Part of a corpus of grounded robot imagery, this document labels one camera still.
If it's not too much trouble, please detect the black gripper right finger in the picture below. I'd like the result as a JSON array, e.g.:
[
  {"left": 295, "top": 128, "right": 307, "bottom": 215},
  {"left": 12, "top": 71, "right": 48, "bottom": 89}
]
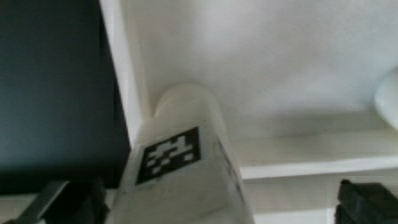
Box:
[{"left": 334, "top": 179, "right": 398, "bottom": 224}]

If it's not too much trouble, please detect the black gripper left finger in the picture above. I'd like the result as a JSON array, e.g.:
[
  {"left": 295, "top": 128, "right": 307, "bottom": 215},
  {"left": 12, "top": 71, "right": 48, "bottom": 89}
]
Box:
[{"left": 11, "top": 179, "right": 110, "bottom": 224}]

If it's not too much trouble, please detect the white table leg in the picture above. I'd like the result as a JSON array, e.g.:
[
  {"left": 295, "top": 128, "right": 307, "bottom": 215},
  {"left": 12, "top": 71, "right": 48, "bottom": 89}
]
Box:
[{"left": 105, "top": 84, "right": 254, "bottom": 224}]

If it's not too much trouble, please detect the white square tabletop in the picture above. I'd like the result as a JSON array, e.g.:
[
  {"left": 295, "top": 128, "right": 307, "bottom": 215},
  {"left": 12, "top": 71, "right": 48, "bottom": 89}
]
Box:
[{"left": 100, "top": 0, "right": 398, "bottom": 179}]

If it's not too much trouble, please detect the white U-shaped obstacle fence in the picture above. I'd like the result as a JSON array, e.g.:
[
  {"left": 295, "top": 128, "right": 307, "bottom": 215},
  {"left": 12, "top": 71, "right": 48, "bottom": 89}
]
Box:
[{"left": 0, "top": 175, "right": 398, "bottom": 224}]

